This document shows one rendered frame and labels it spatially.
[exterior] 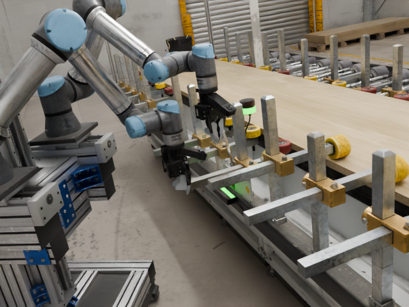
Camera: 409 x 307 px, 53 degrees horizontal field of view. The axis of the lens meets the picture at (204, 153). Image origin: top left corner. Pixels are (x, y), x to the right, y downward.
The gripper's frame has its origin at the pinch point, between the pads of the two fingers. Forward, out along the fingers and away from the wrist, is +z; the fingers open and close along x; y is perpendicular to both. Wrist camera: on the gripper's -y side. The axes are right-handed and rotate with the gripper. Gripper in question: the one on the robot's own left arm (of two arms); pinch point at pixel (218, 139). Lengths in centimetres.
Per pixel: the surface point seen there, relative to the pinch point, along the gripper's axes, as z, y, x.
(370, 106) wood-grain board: 9, -18, -82
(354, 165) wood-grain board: 8.5, -44.1, -20.1
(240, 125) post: -2.5, -1.8, -10.3
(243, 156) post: 10.2, -1.8, -10.1
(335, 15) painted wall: 54, 488, -877
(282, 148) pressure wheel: 9.3, -12.3, -21.9
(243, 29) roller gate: 47, 584, -638
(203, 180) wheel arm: 13.6, 1.3, 9.3
